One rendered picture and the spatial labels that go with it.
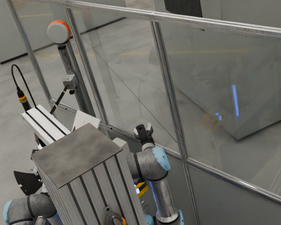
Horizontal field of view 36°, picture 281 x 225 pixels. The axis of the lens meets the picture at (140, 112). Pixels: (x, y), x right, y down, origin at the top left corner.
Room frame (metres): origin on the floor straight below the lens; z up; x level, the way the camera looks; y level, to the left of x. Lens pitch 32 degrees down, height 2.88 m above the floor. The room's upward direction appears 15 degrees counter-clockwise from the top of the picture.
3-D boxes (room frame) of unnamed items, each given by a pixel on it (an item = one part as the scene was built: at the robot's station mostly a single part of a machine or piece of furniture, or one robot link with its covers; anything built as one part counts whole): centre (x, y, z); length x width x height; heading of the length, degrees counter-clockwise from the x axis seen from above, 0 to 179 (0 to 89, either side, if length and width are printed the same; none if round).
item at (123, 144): (2.68, 0.27, 0.91); 0.17 x 0.16 x 0.11; 126
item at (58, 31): (2.87, 0.39, 1.88); 0.17 x 0.15 x 0.16; 36
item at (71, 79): (2.78, 0.42, 1.53); 0.10 x 0.07 x 0.08; 161
